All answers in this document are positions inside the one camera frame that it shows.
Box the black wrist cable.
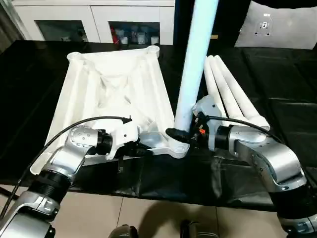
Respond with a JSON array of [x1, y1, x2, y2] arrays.
[[205, 115, 283, 144], [0, 116, 133, 219]]

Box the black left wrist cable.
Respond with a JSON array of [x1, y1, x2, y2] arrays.
[[0, 116, 133, 219]]

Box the grey printed cushion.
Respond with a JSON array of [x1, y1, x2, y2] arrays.
[[234, 0, 317, 50]]

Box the black padded work mat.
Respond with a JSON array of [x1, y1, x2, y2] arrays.
[[0, 40, 317, 213]]

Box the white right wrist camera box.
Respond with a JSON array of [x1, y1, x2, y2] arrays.
[[192, 95, 223, 149]]

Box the white plastic table leg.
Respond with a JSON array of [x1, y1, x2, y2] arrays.
[[168, 0, 220, 159], [214, 55, 270, 131], [203, 61, 223, 117], [207, 56, 245, 119]]

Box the white plastic table top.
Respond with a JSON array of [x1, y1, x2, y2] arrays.
[[29, 46, 191, 176]]

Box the white glass-door cabinet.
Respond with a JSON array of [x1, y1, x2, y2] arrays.
[[11, 0, 175, 45]]

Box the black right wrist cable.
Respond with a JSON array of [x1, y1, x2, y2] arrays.
[[205, 115, 283, 144]]

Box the black cabinet with gold label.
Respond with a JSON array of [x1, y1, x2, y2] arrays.
[[174, 0, 251, 47]]

